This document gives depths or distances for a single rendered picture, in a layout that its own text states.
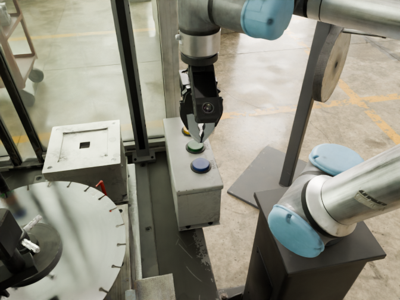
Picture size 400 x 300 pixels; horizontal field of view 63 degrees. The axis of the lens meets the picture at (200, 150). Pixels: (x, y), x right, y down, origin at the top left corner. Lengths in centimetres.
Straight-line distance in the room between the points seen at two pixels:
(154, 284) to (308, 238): 31
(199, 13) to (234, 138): 177
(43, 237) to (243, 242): 124
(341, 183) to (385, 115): 229
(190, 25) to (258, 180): 150
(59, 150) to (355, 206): 68
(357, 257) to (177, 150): 50
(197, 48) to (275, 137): 180
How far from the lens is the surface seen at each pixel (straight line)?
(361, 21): 59
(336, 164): 73
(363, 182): 55
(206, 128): 71
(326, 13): 60
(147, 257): 81
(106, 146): 87
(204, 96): 60
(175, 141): 85
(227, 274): 164
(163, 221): 87
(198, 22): 58
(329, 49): 138
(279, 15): 51
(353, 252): 89
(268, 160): 212
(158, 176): 98
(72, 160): 86
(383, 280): 183
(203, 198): 77
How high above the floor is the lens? 145
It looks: 42 degrees down
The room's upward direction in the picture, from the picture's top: straight up
